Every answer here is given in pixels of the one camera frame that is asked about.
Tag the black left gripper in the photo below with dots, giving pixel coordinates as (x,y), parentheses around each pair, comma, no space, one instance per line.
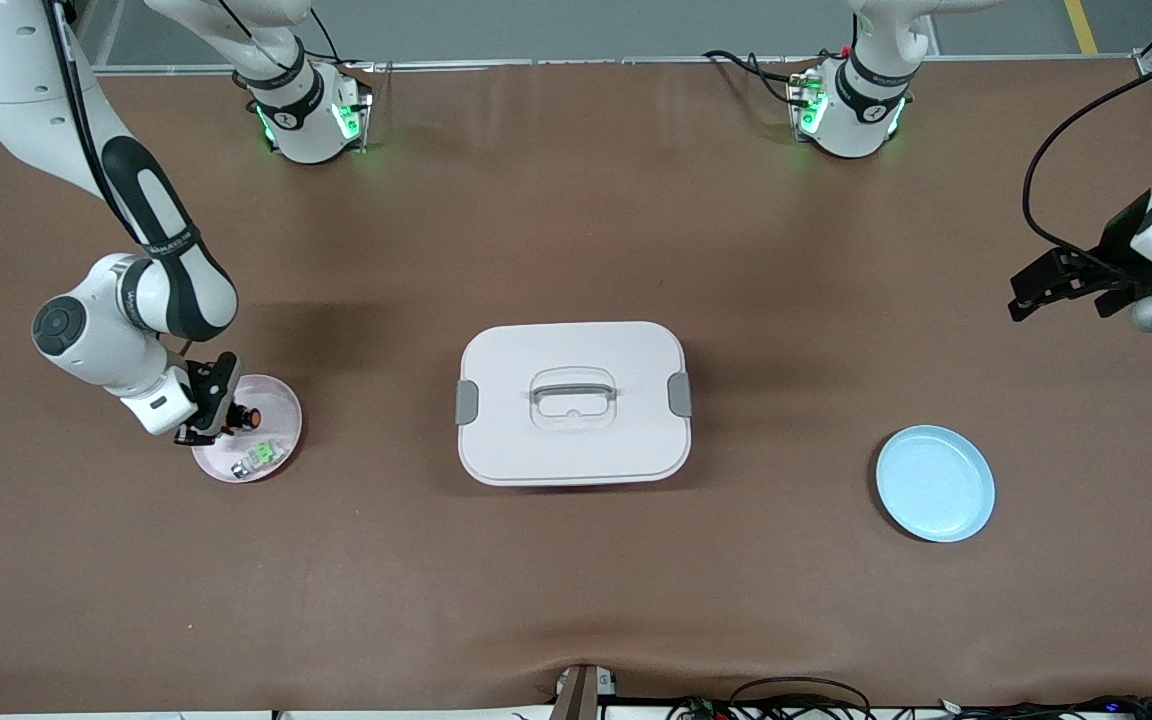
(1120,243)

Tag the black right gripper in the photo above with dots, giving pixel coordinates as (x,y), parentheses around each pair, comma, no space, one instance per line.
(213,408)

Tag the grey camera stand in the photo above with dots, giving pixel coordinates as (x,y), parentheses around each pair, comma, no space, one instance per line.
(581,692)

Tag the orange and black switch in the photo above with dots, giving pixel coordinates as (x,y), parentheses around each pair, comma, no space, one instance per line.
(249,416)

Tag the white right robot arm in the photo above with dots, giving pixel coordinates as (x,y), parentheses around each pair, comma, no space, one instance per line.
(96,340)

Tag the white lidded box grey latches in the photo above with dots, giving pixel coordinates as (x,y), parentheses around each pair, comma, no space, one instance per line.
(576,450)

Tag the green and grey switch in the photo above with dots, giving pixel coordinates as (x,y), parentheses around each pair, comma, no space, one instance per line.
(261,457)

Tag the pink round plate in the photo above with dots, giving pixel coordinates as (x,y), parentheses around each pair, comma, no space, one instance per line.
(278,398)

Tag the brown table mat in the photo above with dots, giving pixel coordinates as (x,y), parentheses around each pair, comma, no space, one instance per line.
(576,200)

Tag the light blue round plate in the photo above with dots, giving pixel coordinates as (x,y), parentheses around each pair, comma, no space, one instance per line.
(936,485)

